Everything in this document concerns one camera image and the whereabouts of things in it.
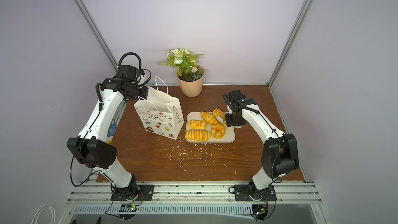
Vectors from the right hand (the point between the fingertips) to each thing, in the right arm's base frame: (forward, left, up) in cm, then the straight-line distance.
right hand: (235, 113), depth 87 cm
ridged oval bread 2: (+3, +15, -10) cm, 18 cm away
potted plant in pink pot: (+31, +29, +2) cm, 43 cm away
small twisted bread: (-3, +23, -8) cm, 24 cm away
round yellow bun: (-6, +10, -9) cm, 15 cm away
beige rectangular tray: (-6, +2, -15) cm, 16 cm away
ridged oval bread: (+7, +9, -9) cm, 14 cm away
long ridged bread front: (-9, +22, -10) cm, 26 cm away
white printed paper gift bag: (-9, +39, +11) cm, 42 cm away
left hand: (+4, +48, +14) cm, 50 cm away
